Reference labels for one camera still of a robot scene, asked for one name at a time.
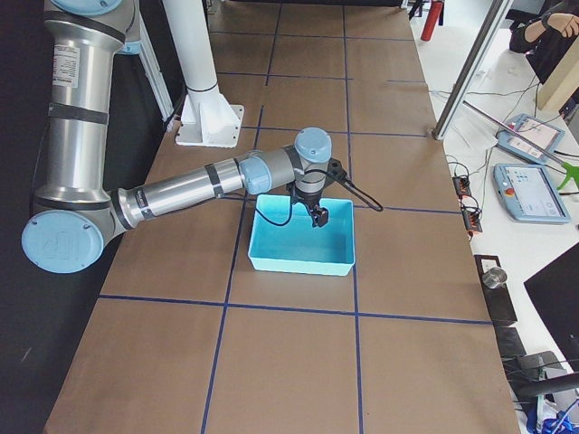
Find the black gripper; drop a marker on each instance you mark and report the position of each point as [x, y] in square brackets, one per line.
[307, 199]

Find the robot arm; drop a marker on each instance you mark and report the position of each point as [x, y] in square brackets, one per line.
[74, 214]

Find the turquoise plastic bin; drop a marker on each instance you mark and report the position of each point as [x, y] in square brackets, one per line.
[283, 238]

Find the white pillar stand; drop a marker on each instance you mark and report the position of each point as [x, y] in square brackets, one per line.
[207, 119]

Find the orange black connector strip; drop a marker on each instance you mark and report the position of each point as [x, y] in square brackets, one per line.
[469, 205]

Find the small metal cup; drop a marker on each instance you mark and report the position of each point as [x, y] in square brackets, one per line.
[494, 278]

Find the near teach pendant tablet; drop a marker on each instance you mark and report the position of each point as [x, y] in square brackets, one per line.
[528, 195]

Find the teach pendant tablet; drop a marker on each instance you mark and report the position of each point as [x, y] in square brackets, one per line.
[544, 135]
[528, 195]

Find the red cylinder bottle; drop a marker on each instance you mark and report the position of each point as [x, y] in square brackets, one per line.
[434, 18]

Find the far teach pendant tablet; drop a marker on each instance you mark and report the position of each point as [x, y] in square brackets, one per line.
[544, 135]

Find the black monitor corner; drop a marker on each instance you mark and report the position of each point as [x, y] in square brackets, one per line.
[554, 293]

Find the metal reacher grabber stick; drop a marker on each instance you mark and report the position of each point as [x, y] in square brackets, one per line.
[571, 171]

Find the person in black clothes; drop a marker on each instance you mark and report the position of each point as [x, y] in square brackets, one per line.
[546, 39]

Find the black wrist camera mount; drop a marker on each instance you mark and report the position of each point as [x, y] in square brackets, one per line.
[336, 171]

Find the aluminium frame post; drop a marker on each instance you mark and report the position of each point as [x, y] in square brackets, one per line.
[487, 32]

